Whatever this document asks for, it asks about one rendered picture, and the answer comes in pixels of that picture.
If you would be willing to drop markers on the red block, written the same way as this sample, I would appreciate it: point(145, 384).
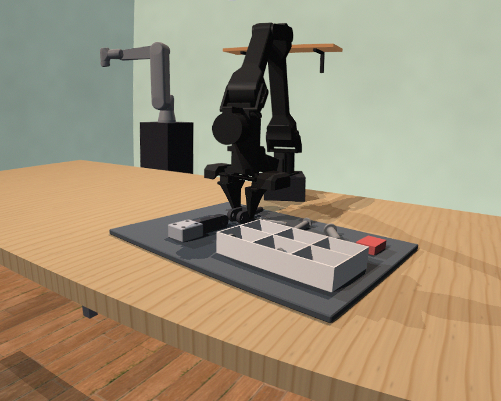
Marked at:
point(375, 244)

